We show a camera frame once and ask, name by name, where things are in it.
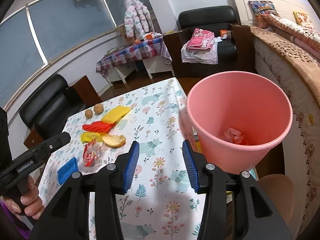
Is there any dried orange peel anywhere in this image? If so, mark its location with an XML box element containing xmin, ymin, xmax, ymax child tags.
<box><xmin>101</xmin><ymin>134</ymin><xmax>126</xmax><ymax>148</ymax></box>

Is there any larger walnut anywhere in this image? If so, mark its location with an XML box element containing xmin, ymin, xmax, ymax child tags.
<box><xmin>93</xmin><ymin>103</ymin><xmax>104</xmax><ymax>115</ymax></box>

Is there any rolled floral quilt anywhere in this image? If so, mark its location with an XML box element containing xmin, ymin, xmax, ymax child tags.
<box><xmin>265</xmin><ymin>14</ymin><xmax>319</xmax><ymax>61</ymax></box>

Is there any pink white puffer jacket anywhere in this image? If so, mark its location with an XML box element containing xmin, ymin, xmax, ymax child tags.
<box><xmin>123</xmin><ymin>0</ymin><xmax>155</xmax><ymax>40</ymax></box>

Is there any right black leather armchair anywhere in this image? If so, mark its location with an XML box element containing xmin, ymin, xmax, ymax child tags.
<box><xmin>163</xmin><ymin>5</ymin><xmax>254</xmax><ymax>77</ymax></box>

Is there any blue foam fruit net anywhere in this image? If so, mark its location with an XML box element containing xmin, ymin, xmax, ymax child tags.
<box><xmin>57</xmin><ymin>157</ymin><xmax>79</xmax><ymax>185</ymax></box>

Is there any pink plastic trash bucket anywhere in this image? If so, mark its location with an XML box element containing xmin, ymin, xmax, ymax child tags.
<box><xmin>186</xmin><ymin>71</ymin><xmax>293</xmax><ymax>174</ymax></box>

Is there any white bed headboard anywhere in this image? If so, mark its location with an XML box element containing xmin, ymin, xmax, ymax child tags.
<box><xmin>229</xmin><ymin>0</ymin><xmax>320</xmax><ymax>33</ymax></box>

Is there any silver foil wrapper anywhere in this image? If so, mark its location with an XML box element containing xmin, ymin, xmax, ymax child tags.
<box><xmin>219</xmin><ymin>128</ymin><xmax>248</xmax><ymax>145</ymax></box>

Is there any white cloth on armchair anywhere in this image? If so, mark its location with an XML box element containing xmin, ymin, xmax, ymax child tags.
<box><xmin>181</xmin><ymin>37</ymin><xmax>222</xmax><ymax>65</ymax></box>

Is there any orange box on table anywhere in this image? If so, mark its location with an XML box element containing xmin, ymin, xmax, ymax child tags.
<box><xmin>145</xmin><ymin>33</ymin><xmax>156</xmax><ymax>40</ymax></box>

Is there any wooden stool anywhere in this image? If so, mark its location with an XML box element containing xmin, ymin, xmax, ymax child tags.
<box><xmin>258</xmin><ymin>174</ymin><xmax>295</xmax><ymax>224</ymax></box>

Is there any left black leather armchair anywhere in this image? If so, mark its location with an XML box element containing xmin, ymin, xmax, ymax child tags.
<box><xmin>18</xmin><ymin>74</ymin><xmax>87</xmax><ymax>140</ymax></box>

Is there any yellow plastic wrapper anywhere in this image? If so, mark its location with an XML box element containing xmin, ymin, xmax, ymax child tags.
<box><xmin>80</xmin><ymin>132</ymin><xmax>103</xmax><ymax>143</ymax></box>

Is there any white side table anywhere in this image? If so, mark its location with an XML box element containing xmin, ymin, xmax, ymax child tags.
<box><xmin>105</xmin><ymin>56</ymin><xmax>175</xmax><ymax>86</ymax></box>

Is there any brown wooden side cabinet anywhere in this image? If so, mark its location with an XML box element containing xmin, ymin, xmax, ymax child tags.
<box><xmin>71</xmin><ymin>75</ymin><xmax>102</xmax><ymax>107</ymax></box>

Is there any smaller walnut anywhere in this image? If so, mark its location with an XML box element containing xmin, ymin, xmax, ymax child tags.
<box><xmin>85</xmin><ymin>109</ymin><xmax>93</xmax><ymax>120</ymax></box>

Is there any yellow foam fruit net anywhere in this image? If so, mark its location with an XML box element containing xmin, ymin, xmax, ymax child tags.
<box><xmin>101</xmin><ymin>105</ymin><xmax>131</xmax><ymax>124</ymax></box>

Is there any colourful cartoon pillow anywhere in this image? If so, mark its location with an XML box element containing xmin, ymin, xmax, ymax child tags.
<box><xmin>248</xmin><ymin>1</ymin><xmax>279</xmax><ymax>29</ymax></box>

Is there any red foam fruit net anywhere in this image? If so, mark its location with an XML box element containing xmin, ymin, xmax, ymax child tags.
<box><xmin>82</xmin><ymin>121</ymin><xmax>116</xmax><ymax>133</ymax></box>

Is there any plaid tablecloth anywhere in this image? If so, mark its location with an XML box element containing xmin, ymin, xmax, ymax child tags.
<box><xmin>95</xmin><ymin>37</ymin><xmax>172</xmax><ymax>77</ymax></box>

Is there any woven basket on table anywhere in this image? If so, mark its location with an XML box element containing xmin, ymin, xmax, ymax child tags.
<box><xmin>117</xmin><ymin>24</ymin><xmax>136</xmax><ymax>46</ymax></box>

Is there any pink folded blanket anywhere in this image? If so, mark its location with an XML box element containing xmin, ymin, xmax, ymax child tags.
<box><xmin>187</xmin><ymin>28</ymin><xmax>215</xmax><ymax>51</ymax></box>

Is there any black leather armchair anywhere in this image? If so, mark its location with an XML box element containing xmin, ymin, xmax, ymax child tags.
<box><xmin>18</xmin><ymin>74</ymin><xmax>87</xmax><ymax>140</ymax></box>
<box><xmin>163</xmin><ymin>5</ymin><xmax>254</xmax><ymax>77</ymax></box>

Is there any yellow floral pillow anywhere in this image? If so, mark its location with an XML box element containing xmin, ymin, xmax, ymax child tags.
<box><xmin>293</xmin><ymin>11</ymin><xmax>316</xmax><ymax>31</ymax></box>

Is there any person's left hand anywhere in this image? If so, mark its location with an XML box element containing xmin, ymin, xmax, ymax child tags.
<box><xmin>2</xmin><ymin>175</ymin><xmax>44</xmax><ymax>220</ymax></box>

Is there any orange box on armchair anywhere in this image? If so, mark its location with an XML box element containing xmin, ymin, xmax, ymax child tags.
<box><xmin>220</xmin><ymin>30</ymin><xmax>232</xmax><ymax>39</ymax></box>

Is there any red clear snack bag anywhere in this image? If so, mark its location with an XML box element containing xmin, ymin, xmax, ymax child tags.
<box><xmin>79</xmin><ymin>139</ymin><xmax>108</xmax><ymax>173</ymax></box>

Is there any floral bear tablecloth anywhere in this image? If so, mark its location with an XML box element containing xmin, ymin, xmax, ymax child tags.
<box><xmin>39</xmin><ymin>78</ymin><xmax>205</xmax><ymax>239</ymax></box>

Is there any bed with brown cover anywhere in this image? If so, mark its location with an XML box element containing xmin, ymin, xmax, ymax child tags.
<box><xmin>251</xmin><ymin>27</ymin><xmax>319</xmax><ymax>239</ymax></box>

